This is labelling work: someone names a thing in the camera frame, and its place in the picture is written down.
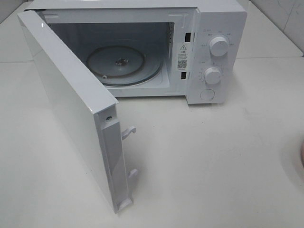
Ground round white door button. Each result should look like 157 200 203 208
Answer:
200 89 215 101

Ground white microwave knob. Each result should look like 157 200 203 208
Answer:
204 67 222 85
209 35 229 57

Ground pink plate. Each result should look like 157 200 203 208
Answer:
300 142 304 167

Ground glass microwave turntable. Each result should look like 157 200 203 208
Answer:
86 45 163 87

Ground white microwave oven body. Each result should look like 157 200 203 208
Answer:
23 0 247 105

